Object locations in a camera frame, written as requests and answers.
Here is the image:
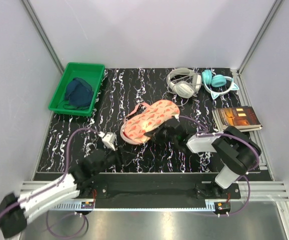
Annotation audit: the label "pink mesh laundry bag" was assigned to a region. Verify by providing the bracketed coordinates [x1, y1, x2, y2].
[120, 99, 180, 145]

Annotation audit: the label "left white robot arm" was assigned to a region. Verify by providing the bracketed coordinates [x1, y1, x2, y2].
[0, 147, 132, 239]

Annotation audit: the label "teal cat-ear headphones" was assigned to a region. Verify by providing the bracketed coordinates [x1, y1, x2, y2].
[201, 69, 240, 100]

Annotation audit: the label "green plastic bin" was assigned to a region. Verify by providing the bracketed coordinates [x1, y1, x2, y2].
[48, 62, 105, 117]

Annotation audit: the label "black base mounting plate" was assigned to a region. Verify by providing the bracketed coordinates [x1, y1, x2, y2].
[77, 173, 241, 200]

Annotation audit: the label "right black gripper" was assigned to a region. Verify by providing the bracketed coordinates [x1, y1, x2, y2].
[144, 123, 178, 146]

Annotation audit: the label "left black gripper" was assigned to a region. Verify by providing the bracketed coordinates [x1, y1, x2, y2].
[93, 142, 136, 176]

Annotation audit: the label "dark hardcover book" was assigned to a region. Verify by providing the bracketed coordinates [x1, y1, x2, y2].
[212, 106, 263, 132]

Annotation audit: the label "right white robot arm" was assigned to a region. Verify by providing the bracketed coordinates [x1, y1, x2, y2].
[144, 118, 262, 199]

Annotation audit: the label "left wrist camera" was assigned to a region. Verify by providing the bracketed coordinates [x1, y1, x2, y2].
[98, 131, 117, 151]

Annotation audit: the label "white over-ear headphones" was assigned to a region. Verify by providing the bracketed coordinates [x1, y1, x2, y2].
[166, 67, 203, 99]

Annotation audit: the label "navy blue bra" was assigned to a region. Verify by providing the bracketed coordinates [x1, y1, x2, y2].
[63, 77, 94, 110]

